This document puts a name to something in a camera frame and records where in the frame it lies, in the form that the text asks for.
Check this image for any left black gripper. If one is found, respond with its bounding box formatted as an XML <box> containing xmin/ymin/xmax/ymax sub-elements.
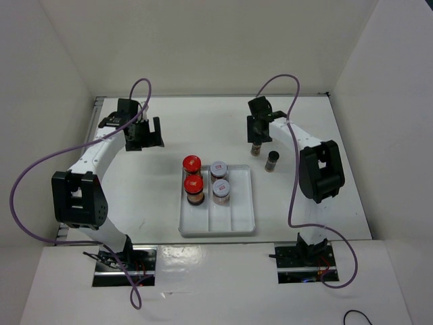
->
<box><xmin>126</xmin><ymin>117</ymin><xmax>164</xmax><ymax>152</ymax></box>

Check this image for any black cap spice bottle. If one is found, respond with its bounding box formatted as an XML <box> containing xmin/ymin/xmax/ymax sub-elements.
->
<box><xmin>265</xmin><ymin>150</ymin><xmax>279</xmax><ymax>173</ymax></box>
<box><xmin>250</xmin><ymin>142</ymin><xmax>262</xmax><ymax>157</ymax></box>

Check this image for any red lid chili jar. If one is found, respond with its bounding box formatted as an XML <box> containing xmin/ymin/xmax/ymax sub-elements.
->
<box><xmin>182</xmin><ymin>155</ymin><xmax>202</xmax><ymax>177</ymax></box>
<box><xmin>183</xmin><ymin>175</ymin><xmax>204</xmax><ymax>206</ymax></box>

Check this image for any white lid spice jar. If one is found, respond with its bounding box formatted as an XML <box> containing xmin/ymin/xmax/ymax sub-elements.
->
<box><xmin>210</xmin><ymin>160</ymin><xmax>228</xmax><ymax>183</ymax></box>
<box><xmin>212</xmin><ymin>179</ymin><xmax>231</xmax><ymax>205</ymax></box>

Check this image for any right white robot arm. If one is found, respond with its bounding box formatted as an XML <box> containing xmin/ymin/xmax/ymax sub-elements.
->
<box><xmin>247</xmin><ymin>96</ymin><xmax>345</xmax><ymax>266</ymax></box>

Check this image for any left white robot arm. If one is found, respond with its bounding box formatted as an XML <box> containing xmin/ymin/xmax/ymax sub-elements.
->
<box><xmin>51</xmin><ymin>98</ymin><xmax>164</xmax><ymax>271</ymax></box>

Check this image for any white divided tray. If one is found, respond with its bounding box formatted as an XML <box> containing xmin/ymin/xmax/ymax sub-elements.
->
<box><xmin>179</xmin><ymin>165</ymin><xmax>256</xmax><ymax>238</ymax></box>

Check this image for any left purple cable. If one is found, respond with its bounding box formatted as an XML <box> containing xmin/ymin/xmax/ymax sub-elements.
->
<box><xmin>9</xmin><ymin>77</ymin><xmax>153</xmax><ymax>310</ymax></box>

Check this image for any purple cable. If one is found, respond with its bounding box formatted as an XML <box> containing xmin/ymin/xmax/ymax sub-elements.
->
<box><xmin>9</xmin><ymin>77</ymin><xmax>153</xmax><ymax>310</ymax></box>
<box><xmin>256</xmin><ymin>73</ymin><xmax>359</xmax><ymax>288</ymax></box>

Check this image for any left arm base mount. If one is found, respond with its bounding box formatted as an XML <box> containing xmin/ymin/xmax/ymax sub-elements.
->
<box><xmin>83</xmin><ymin>246</ymin><xmax>157</xmax><ymax>288</ymax></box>

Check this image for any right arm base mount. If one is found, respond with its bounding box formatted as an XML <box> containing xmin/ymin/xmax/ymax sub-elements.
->
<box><xmin>268</xmin><ymin>244</ymin><xmax>339</xmax><ymax>284</ymax></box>

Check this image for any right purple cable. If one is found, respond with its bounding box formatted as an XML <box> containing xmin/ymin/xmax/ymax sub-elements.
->
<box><xmin>256</xmin><ymin>73</ymin><xmax>359</xmax><ymax>288</ymax></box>

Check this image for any black cable on floor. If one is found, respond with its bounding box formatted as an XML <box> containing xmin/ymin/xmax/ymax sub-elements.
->
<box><xmin>344</xmin><ymin>309</ymin><xmax>373</xmax><ymax>325</ymax></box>

